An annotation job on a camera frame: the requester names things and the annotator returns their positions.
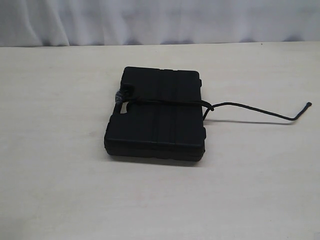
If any black cord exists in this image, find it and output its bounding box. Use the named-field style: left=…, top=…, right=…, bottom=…
left=113, top=88, right=313, bottom=125

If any black plastic carrying case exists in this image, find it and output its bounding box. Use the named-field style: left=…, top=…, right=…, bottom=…
left=104, top=66, right=206, bottom=162

